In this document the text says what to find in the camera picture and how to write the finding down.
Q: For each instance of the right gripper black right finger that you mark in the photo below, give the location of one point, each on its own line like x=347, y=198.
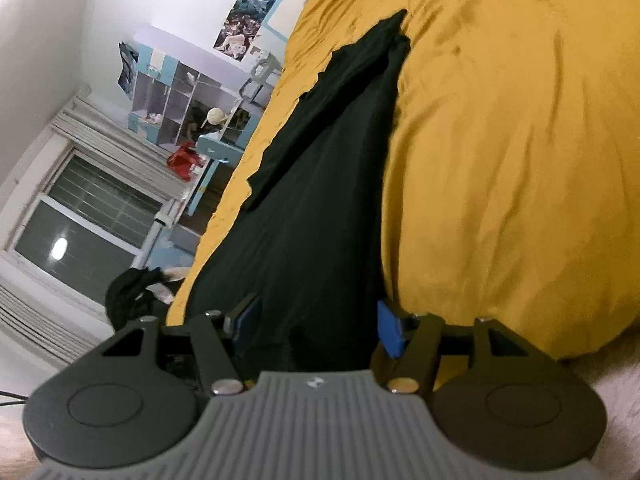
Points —
x=418, y=354

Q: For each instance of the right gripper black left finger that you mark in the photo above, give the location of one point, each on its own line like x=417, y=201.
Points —
x=214, y=336

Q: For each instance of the black garment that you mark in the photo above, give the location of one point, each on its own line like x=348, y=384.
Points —
x=307, y=241

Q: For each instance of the window with grille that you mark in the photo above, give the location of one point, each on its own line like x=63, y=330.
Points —
x=86, y=225

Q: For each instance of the red bag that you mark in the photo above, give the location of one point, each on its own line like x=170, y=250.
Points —
x=182, y=162

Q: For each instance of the blue desk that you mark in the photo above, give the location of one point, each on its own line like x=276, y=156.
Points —
x=217, y=152

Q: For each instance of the yellow bed cover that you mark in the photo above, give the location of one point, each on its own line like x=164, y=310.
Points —
x=512, y=185

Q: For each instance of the blue white shelf cabinet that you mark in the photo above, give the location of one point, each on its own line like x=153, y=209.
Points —
x=172, y=97

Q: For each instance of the anime wall poster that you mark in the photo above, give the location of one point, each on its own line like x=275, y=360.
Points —
x=241, y=26

